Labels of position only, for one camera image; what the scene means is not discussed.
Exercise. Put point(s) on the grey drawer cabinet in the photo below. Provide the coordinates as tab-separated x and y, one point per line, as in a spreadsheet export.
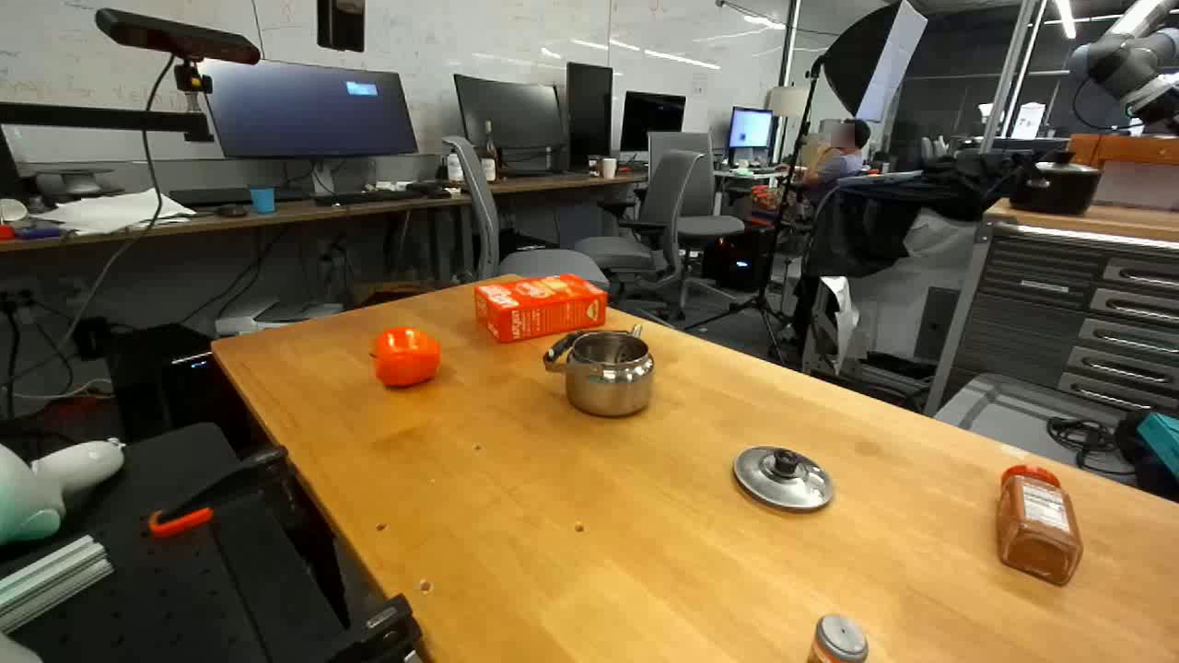
1081	307

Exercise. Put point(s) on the black camera bar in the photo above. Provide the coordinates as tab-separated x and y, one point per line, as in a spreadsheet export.
178	33

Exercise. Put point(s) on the dark desktop monitor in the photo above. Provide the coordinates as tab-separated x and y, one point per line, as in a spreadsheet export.
511	119

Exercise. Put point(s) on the silver can top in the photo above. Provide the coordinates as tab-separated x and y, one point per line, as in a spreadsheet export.
836	642

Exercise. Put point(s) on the orange spice bottle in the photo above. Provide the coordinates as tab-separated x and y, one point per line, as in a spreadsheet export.
1039	528

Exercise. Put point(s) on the black photo light umbrella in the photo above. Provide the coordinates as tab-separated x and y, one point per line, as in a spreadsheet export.
852	59

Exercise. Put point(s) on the blue cup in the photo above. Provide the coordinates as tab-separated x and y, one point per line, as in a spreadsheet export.
262	201

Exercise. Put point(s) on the long wooden desk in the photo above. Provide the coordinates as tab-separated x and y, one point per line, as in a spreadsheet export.
307	211

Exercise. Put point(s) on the white papers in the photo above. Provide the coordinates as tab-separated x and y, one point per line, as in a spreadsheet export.
112	211

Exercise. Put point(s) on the silver kettle lid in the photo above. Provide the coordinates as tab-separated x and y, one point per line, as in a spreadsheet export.
787	479

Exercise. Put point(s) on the aluminium extrusion rail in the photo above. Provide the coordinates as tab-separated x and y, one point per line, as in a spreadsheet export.
50	579

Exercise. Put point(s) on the black jacket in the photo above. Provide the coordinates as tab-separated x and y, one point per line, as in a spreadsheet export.
888	216

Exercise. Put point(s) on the upright dark monitor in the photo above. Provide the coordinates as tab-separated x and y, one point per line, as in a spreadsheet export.
592	112

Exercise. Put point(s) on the seated person grey shirt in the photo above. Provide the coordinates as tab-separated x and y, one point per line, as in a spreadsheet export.
841	156

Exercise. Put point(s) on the teal and black bag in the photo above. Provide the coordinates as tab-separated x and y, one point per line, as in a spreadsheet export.
1157	443

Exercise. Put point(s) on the large wide monitor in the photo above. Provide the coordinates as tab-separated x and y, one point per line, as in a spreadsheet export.
307	112

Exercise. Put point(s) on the small dark monitor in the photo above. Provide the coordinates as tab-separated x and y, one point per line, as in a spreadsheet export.
650	119

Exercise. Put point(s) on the grey background robot arm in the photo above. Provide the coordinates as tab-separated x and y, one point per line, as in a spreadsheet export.
1137	66

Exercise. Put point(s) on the white cup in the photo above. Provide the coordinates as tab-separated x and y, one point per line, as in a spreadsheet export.
604	168

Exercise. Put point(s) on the lit blue monitor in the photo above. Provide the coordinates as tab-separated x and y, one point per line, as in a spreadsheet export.
750	130

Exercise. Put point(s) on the orange cracker box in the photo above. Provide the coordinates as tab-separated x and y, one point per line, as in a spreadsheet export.
540	307

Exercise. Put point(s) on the grey mesh office chair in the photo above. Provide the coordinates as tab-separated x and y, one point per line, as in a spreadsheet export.
540	261

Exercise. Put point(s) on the silver metal kettle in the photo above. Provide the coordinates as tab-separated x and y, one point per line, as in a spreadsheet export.
608	377

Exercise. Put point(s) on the black cooking pot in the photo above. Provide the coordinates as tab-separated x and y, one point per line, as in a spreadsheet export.
1054	188

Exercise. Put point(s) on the white bag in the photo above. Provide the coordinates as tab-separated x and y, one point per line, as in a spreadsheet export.
841	320

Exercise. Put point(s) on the orange wooden box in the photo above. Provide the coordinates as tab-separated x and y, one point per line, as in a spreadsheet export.
1127	150

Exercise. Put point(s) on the orange toy tomato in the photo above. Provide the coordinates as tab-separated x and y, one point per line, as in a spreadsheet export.
405	360

